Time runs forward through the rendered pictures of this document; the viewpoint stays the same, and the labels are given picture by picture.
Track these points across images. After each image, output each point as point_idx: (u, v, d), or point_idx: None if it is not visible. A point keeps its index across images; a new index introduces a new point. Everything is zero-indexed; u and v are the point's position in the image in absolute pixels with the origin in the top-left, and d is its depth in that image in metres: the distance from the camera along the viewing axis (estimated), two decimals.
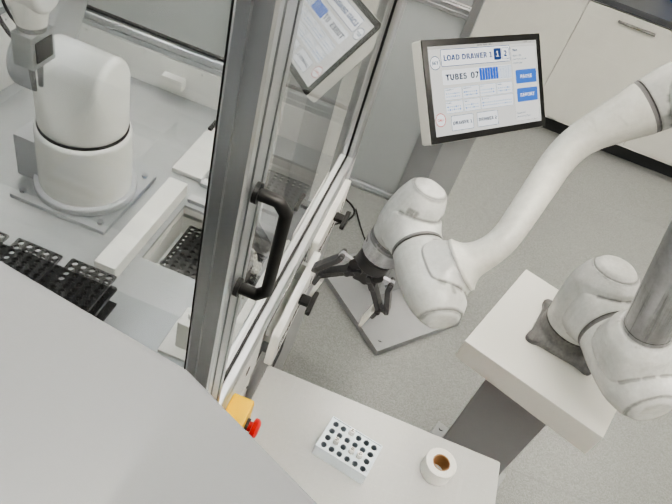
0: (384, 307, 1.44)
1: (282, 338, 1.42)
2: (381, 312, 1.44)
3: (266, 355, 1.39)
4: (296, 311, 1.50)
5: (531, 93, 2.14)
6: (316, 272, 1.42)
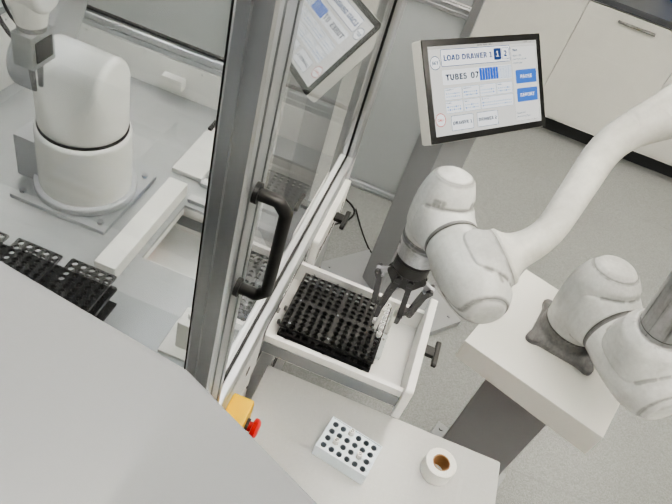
0: (406, 310, 1.36)
1: None
2: (404, 315, 1.37)
3: (396, 409, 1.37)
4: None
5: (531, 93, 2.14)
6: (377, 302, 1.37)
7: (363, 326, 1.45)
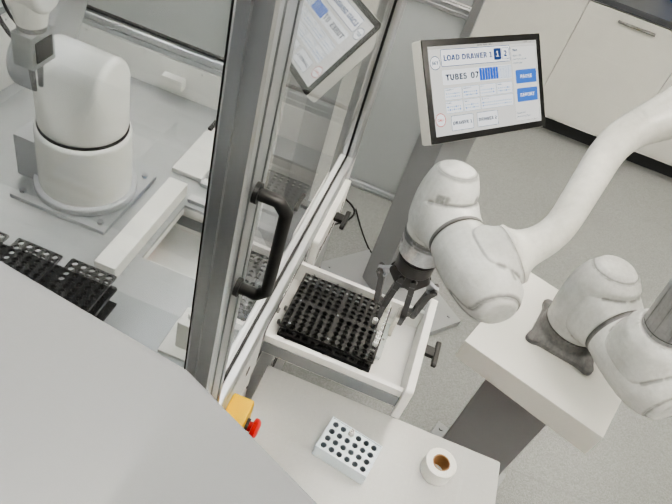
0: (410, 311, 1.32)
1: None
2: (408, 316, 1.32)
3: (396, 409, 1.37)
4: None
5: (531, 93, 2.14)
6: (379, 303, 1.32)
7: (363, 326, 1.45)
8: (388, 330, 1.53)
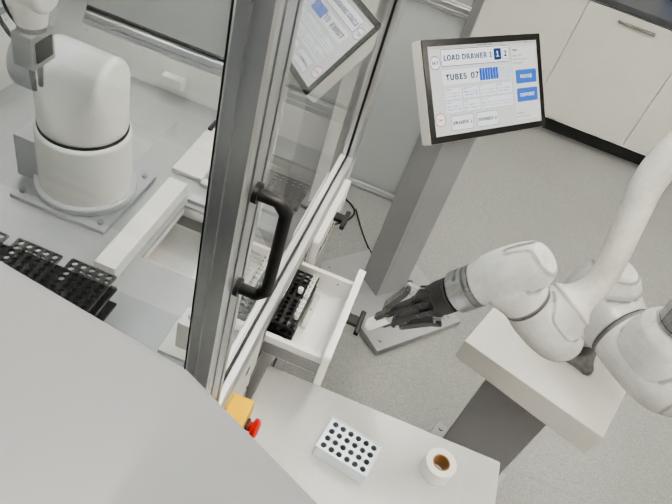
0: (401, 321, 1.40)
1: (331, 358, 1.42)
2: (396, 325, 1.41)
3: (316, 376, 1.38)
4: None
5: (531, 93, 2.14)
6: (386, 310, 1.39)
7: (288, 295, 1.46)
8: (317, 301, 1.54)
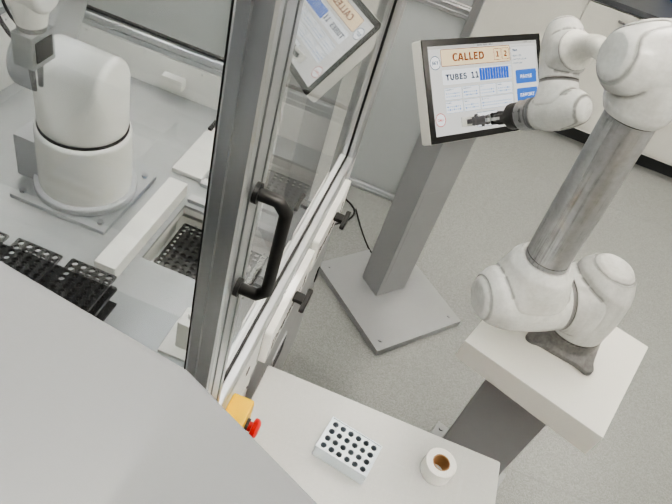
0: None
1: (276, 335, 1.42)
2: None
3: (260, 352, 1.39)
4: (290, 309, 1.50)
5: (531, 93, 2.14)
6: (475, 123, 1.92)
7: None
8: None
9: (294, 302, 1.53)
